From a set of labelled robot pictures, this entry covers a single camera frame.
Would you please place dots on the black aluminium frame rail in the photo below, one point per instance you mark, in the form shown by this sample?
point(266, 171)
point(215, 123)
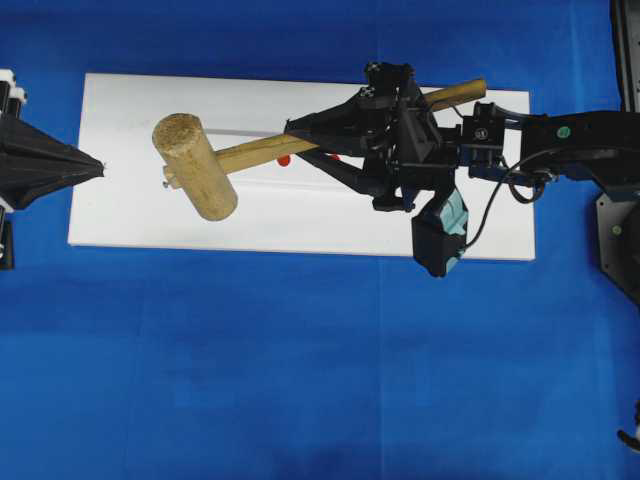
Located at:
point(624, 16)

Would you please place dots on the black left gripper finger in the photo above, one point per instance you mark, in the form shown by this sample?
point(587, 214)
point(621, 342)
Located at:
point(27, 149)
point(22, 196)

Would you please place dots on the wooden mallet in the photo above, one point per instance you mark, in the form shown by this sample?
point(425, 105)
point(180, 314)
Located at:
point(191, 164)

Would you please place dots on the large white foam board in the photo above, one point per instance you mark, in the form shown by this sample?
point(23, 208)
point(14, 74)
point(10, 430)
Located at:
point(296, 208)

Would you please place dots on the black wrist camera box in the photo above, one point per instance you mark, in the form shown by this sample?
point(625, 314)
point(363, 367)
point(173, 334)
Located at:
point(439, 232)

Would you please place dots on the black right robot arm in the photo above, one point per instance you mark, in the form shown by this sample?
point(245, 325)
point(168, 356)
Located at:
point(516, 149)

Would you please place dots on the blue table mat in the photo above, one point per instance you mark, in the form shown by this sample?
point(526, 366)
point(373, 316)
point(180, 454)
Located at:
point(150, 364)

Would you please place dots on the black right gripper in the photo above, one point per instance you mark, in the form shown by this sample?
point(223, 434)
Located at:
point(406, 151)

